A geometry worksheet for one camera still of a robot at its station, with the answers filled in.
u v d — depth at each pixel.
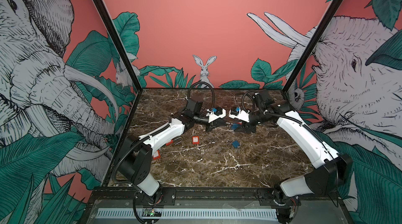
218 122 0.70
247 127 0.65
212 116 0.67
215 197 0.75
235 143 0.93
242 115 0.65
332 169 0.40
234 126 0.76
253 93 0.61
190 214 0.70
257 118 0.63
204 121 0.69
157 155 0.86
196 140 0.93
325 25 0.84
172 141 0.92
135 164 0.44
